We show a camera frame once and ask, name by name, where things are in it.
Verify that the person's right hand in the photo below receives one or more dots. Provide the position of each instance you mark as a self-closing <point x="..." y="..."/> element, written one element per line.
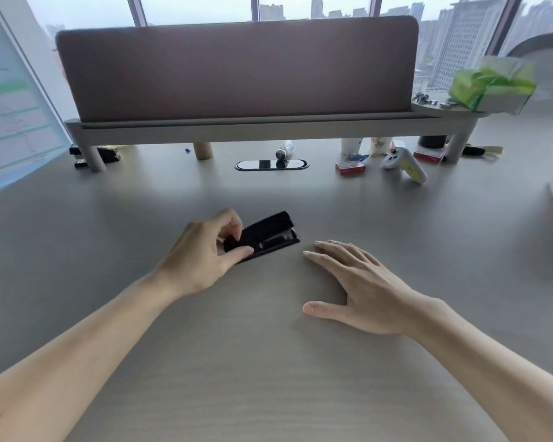
<point x="368" y="289"/>

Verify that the person's left hand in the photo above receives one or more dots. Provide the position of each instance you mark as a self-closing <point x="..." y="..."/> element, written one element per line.
<point x="198" y="253"/>

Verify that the person's right thumb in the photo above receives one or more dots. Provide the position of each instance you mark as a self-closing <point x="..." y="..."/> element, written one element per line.
<point x="325" y="309"/>

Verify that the person's right middle finger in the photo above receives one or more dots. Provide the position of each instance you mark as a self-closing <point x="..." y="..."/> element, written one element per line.
<point x="338" y="253"/>

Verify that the person's left thumb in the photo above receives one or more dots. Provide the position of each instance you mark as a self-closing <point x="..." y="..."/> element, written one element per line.
<point x="235" y="256"/>

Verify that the black stapler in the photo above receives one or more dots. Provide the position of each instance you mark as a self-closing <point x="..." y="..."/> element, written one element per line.
<point x="265" y="237"/>

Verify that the person's left forearm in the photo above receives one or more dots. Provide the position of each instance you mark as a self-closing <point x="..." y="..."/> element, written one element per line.
<point x="69" y="363"/>

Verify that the person's right forearm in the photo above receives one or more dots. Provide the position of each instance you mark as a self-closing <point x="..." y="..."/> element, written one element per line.
<point x="488" y="368"/>

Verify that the red staple box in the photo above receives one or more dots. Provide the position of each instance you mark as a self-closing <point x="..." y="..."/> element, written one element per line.
<point x="350" y="167"/>

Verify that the white paper cup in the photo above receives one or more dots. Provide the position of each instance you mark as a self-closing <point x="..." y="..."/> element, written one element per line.
<point x="351" y="146"/>

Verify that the wooden cylinder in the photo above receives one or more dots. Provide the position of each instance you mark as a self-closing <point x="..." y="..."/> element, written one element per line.
<point x="202" y="150"/>

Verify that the white game controller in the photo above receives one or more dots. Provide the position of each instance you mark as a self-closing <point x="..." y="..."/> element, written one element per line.
<point x="405" y="163"/>

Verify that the printed paper cup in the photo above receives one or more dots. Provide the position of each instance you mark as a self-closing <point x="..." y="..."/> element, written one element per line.
<point x="380" y="145"/>

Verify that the red and white box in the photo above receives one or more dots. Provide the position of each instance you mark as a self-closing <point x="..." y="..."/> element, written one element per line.
<point x="428" y="156"/>

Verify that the black round container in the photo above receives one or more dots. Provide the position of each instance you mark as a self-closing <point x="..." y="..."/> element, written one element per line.
<point x="432" y="141"/>

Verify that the black device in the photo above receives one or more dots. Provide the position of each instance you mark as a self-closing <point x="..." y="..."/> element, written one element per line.
<point x="102" y="156"/>

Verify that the black key fob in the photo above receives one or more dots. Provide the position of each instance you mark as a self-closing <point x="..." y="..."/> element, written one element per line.
<point x="473" y="150"/>

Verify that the pile of small metal parts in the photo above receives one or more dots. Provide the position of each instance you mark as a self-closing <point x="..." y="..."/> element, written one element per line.
<point x="431" y="100"/>

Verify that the brown desk divider panel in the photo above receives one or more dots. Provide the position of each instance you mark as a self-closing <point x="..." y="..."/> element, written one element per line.
<point x="239" y="68"/>

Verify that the green tissue pack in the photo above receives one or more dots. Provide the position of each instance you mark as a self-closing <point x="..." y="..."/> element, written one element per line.
<point x="491" y="85"/>

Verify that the computer monitor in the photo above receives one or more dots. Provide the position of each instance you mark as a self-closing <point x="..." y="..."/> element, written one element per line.
<point x="14" y="91"/>

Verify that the white chair back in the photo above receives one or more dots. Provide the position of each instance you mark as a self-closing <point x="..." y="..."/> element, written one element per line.
<point x="541" y="59"/>

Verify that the grey desk shelf frame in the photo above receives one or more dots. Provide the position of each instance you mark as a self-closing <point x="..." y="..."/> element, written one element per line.
<point x="267" y="128"/>

